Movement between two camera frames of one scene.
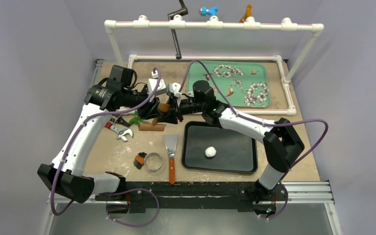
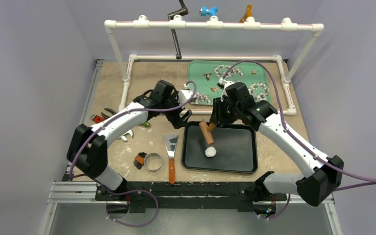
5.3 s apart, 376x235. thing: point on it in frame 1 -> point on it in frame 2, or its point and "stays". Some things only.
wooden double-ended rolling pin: x=163 y=107 -> x=207 y=130
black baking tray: x=236 y=152 stays
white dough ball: x=210 y=152 stays
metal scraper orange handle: x=171 y=141 stays
